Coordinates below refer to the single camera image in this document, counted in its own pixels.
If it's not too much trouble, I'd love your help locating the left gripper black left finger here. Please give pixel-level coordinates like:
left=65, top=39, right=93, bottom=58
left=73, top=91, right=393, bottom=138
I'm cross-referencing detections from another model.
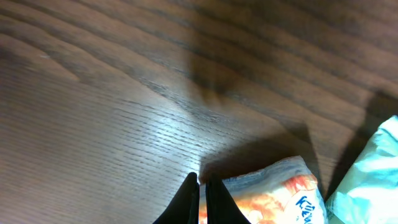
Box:
left=153, top=172, right=200, bottom=224

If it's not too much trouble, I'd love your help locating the orange snack packet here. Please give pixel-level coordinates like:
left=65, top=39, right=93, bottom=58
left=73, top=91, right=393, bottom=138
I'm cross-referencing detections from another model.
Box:
left=198, top=155, right=329, bottom=224

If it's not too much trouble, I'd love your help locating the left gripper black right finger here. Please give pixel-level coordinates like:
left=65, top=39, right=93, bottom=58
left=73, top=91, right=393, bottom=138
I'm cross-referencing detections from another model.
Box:
left=206, top=175, right=250, bottom=224

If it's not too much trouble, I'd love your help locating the mint green wipes packet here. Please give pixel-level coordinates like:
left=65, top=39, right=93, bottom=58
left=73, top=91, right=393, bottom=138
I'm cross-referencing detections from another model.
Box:
left=325, top=115, right=397, bottom=224

